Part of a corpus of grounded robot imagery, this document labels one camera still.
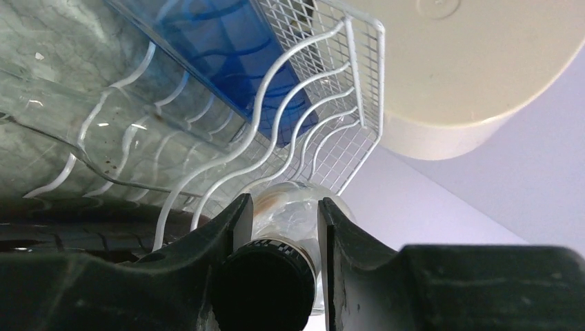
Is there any white wire wine rack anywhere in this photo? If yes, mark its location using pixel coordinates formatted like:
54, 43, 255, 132
3, 1, 385, 249

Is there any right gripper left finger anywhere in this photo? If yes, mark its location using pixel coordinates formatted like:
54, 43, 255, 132
1, 194, 253, 330

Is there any clear bottle black cap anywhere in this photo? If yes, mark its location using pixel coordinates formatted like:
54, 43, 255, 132
211, 181, 354, 330

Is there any blue plastic tray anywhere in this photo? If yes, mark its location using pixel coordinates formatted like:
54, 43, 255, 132
105, 0, 320, 148

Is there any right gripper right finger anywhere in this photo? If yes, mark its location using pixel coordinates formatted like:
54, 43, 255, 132
318, 198, 584, 330

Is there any cream cylindrical container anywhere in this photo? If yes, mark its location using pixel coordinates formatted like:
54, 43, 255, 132
351, 0, 584, 161

